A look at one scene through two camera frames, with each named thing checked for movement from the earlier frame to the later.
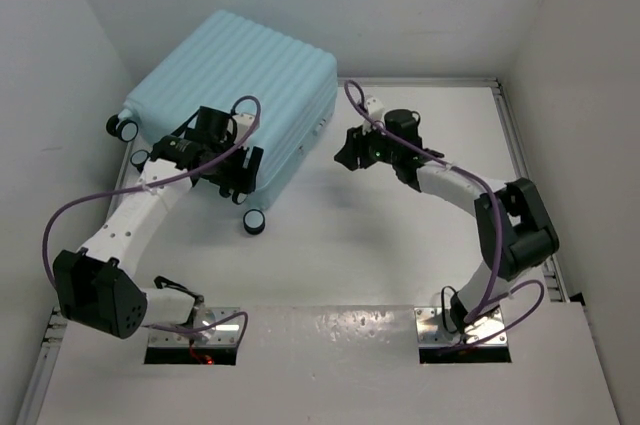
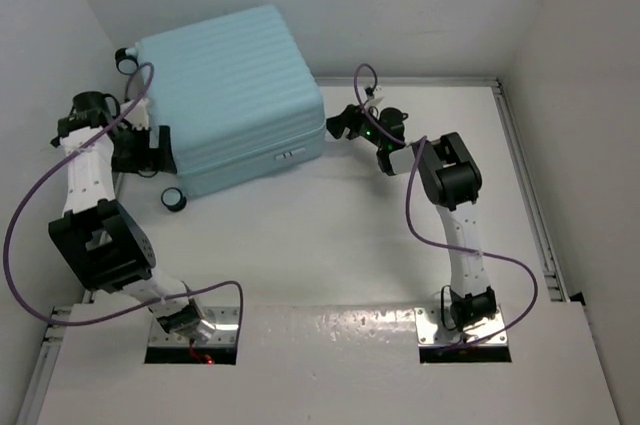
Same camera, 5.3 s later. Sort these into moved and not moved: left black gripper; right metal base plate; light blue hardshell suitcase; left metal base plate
Moved: left black gripper; light blue hardshell suitcase
Not moved: left metal base plate; right metal base plate
